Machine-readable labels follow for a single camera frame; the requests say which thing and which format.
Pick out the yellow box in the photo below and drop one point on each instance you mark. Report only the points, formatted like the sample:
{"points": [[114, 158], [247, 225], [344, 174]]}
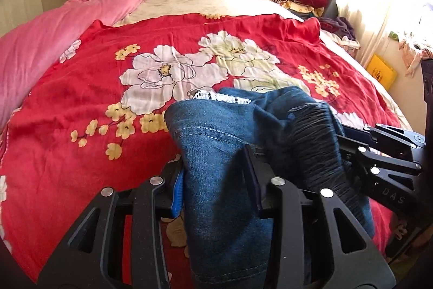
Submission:
{"points": [[380, 72]]}

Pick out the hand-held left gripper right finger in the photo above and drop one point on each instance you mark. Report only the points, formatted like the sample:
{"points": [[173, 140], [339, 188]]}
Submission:
{"points": [[253, 175]]}

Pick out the red floral blanket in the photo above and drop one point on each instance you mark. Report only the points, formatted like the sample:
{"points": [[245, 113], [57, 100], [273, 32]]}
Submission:
{"points": [[67, 157]]}

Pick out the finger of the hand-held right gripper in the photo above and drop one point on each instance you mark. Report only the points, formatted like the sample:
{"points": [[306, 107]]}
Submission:
{"points": [[389, 138], [375, 162]]}

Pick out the purple cloth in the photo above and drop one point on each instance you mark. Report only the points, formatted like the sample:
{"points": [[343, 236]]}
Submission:
{"points": [[338, 28]]}

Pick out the floral fabric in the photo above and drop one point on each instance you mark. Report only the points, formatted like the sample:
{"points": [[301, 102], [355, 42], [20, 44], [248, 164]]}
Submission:
{"points": [[412, 52]]}

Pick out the black box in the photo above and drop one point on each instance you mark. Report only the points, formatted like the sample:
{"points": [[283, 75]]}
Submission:
{"points": [[428, 82]]}

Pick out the cream curtain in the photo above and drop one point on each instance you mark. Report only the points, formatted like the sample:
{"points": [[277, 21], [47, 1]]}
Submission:
{"points": [[365, 4]]}

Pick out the pink quilt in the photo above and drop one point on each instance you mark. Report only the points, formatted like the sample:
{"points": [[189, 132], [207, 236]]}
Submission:
{"points": [[50, 25]]}

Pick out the denim pants with lace trim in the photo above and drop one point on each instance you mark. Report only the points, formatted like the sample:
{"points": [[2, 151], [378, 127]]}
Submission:
{"points": [[216, 146]]}

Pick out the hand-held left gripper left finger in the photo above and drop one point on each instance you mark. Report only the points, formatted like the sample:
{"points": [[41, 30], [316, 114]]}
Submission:
{"points": [[177, 196]]}

